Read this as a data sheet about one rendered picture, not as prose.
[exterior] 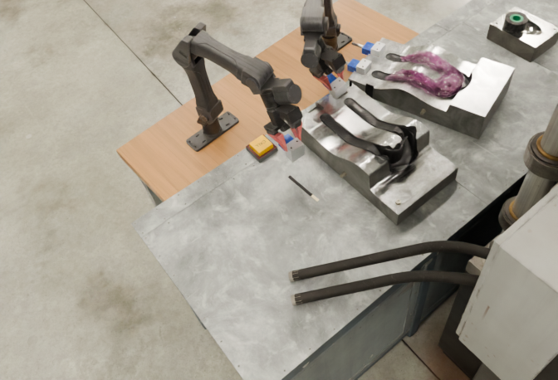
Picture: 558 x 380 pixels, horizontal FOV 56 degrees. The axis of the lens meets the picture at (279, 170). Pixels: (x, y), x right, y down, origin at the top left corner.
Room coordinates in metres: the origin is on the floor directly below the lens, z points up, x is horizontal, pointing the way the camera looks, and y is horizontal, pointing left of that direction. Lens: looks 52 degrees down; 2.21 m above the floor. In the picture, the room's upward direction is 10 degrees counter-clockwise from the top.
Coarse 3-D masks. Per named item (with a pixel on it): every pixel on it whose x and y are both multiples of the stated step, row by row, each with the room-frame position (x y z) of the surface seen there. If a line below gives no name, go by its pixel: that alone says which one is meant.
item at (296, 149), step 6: (288, 138) 1.10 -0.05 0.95; (288, 144) 1.06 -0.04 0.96; (294, 144) 1.06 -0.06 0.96; (300, 144) 1.05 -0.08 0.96; (288, 150) 1.04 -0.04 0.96; (294, 150) 1.04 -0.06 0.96; (300, 150) 1.05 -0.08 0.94; (288, 156) 1.05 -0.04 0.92; (294, 156) 1.04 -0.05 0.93; (300, 156) 1.05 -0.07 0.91
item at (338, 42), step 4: (340, 32) 1.73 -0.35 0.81; (340, 36) 1.71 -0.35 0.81; (344, 36) 1.71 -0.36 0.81; (348, 36) 1.70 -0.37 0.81; (324, 40) 1.64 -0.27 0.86; (328, 40) 1.63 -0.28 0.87; (332, 40) 1.63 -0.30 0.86; (336, 40) 1.64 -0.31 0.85; (340, 40) 1.69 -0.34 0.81; (344, 40) 1.68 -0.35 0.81; (348, 40) 1.68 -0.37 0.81; (328, 44) 1.63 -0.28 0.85; (332, 44) 1.63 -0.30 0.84; (336, 44) 1.64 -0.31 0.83; (340, 44) 1.66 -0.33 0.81; (344, 44) 1.66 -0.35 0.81; (336, 48) 1.63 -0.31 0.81; (340, 48) 1.64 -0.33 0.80
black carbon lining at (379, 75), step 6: (390, 54) 1.50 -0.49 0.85; (396, 54) 1.49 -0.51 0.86; (390, 60) 1.47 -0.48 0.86; (396, 60) 1.47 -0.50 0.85; (372, 72) 1.42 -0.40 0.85; (378, 72) 1.42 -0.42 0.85; (462, 72) 1.32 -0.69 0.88; (378, 78) 1.39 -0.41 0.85; (468, 78) 1.28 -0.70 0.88; (468, 84) 1.22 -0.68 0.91; (450, 96) 1.22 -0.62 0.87
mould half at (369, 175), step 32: (352, 96) 1.28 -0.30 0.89; (320, 128) 1.17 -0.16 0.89; (352, 128) 1.15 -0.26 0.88; (416, 128) 1.06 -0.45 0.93; (352, 160) 0.98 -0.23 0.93; (384, 160) 0.96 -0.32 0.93; (416, 160) 0.99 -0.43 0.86; (448, 160) 0.97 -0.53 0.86; (384, 192) 0.89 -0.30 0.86; (416, 192) 0.87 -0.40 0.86
